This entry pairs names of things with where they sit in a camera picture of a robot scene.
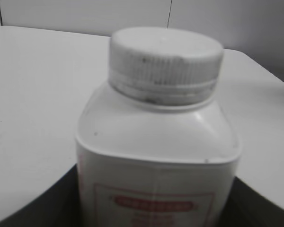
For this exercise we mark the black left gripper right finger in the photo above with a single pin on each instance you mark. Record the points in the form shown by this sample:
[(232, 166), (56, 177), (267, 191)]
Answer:
[(247, 208)]

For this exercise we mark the white ribbed bottle cap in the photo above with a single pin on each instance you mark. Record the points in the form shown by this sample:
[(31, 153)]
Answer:
[(164, 66)]

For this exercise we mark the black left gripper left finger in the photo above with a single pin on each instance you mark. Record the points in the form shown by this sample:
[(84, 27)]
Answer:
[(59, 206)]

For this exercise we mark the white yili changqing yogurt bottle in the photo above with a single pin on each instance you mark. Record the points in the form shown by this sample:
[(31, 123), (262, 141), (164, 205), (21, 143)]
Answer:
[(144, 165)]

